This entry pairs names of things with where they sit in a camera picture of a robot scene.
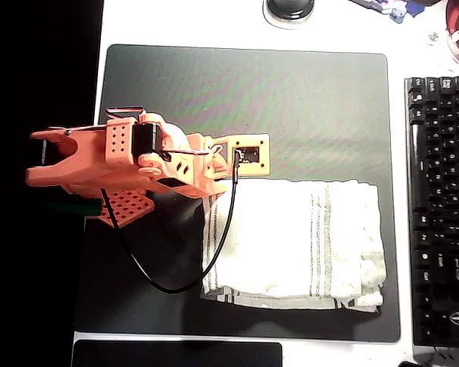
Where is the dark blue object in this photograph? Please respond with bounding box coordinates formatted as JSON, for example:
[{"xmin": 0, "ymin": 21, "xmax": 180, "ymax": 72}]
[{"xmin": 405, "ymin": 0, "xmax": 426, "ymax": 18}]

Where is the black flat tablet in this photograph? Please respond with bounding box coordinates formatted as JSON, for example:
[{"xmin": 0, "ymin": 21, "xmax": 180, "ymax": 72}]
[{"xmin": 71, "ymin": 339, "xmax": 283, "ymax": 367}]

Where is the white purple packet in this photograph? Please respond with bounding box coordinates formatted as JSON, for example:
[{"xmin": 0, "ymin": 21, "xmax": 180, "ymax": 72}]
[{"xmin": 347, "ymin": 0, "xmax": 393, "ymax": 15}]

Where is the black computer keyboard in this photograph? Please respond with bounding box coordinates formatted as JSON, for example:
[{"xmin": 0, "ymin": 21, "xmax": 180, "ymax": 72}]
[{"xmin": 403, "ymin": 75, "xmax": 459, "ymax": 349}]

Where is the small blue toy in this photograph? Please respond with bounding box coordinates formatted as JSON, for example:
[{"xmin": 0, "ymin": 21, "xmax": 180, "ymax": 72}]
[{"xmin": 388, "ymin": 6, "xmax": 409, "ymax": 24}]

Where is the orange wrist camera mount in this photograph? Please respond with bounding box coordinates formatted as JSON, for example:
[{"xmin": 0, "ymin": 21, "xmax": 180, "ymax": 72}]
[{"xmin": 213, "ymin": 132, "xmax": 271, "ymax": 178}]

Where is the white striped towel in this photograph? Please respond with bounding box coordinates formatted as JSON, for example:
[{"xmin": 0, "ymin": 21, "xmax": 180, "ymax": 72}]
[{"xmin": 200, "ymin": 178, "xmax": 387, "ymax": 313}]

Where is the black camera cable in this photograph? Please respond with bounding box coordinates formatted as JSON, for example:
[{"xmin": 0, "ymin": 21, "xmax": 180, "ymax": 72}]
[{"xmin": 99, "ymin": 148, "xmax": 241, "ymax": 295}]

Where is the dark green clamp bar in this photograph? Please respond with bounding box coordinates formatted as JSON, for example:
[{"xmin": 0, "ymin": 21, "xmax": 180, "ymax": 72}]
[{"xmin": 45, "ymin": 202, "xmax": 100, "ymax": 216}]

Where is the black desk mat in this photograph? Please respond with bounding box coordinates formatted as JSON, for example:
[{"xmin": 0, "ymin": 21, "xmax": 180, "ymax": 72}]
[{"xmin": 74, "ymin": 44, "xmax": 402, "ymax": 344}]

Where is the black round desk device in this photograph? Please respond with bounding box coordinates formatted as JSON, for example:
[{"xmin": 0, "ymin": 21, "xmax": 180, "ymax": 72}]
[{"xmin": 262, "ymin": 0, "xmax": 315, "ymax": 30}]

